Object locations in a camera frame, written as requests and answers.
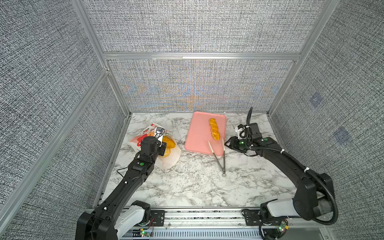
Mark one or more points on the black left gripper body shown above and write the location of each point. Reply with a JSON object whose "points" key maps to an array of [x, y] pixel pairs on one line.
{"points": [[160, 150]]}

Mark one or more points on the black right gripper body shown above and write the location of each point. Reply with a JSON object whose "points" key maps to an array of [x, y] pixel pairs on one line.
{"points": [[243, 145]]}

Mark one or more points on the yellow twisted fake bread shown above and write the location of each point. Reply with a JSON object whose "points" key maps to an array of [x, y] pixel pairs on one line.
{"points": [[214, 129]]}

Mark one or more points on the white floral paper bag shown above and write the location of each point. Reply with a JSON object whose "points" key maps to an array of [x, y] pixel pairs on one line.
{"points": [[172, 162]]}

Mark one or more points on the long orange fake bread loaf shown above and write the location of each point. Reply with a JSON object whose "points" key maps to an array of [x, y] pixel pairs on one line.
{"points": [[170, 144]]}

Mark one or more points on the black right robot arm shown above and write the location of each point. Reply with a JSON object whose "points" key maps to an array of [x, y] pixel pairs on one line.
{"points": [[314, 199]]}

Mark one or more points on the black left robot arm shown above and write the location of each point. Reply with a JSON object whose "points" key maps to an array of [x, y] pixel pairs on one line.
{"points": [[123, 192]]}

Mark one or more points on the pink plastic tray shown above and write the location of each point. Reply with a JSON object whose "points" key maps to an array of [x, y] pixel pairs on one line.
{"points": [[199, 135]]}

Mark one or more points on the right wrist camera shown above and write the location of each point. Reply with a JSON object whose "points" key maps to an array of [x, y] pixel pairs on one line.
{"points": [[242, 131]]}

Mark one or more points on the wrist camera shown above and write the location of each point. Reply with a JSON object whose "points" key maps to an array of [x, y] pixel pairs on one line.
{"points": [[242, 131], [159, 133]]}

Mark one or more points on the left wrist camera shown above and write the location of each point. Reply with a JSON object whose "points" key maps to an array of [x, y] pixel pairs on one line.
{"points": [[159, 133]]}

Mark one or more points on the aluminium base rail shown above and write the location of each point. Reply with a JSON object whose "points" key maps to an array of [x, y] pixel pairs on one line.
{"points": [[210, 217]]}

